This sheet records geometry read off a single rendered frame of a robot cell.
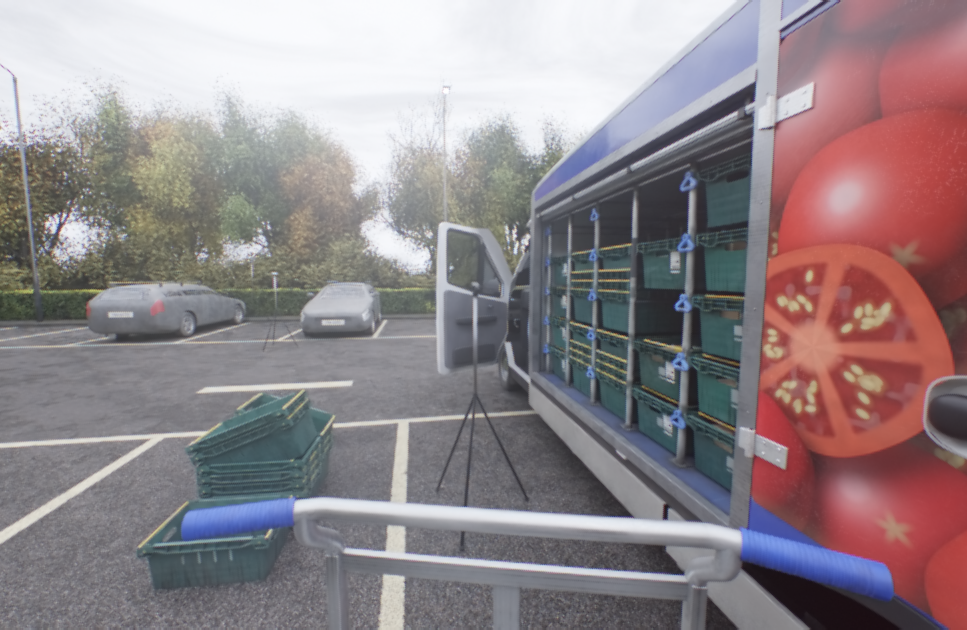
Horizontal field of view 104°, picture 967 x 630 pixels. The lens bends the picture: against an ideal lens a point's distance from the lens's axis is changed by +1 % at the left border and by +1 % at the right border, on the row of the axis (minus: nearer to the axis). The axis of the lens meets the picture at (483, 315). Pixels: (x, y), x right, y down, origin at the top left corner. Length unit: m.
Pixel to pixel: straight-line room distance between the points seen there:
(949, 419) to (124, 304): 12.51
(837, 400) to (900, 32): 0.88
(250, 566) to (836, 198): 2.78
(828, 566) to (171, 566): 2.58
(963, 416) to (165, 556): 2.90
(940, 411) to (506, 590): 0.96
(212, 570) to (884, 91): 3.08
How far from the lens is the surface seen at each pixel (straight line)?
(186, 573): 2.70
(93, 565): 3.20
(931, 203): 1.27
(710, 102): 1.81
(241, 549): 2.53
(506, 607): 0.74
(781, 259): 1.46
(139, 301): 12.20
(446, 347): 4.33
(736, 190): 1.87
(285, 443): 2.67
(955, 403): 1.23
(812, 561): 0.60
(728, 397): 1.89
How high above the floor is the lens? 1.53
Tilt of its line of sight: 5 degrees down
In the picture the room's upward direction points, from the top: straight up
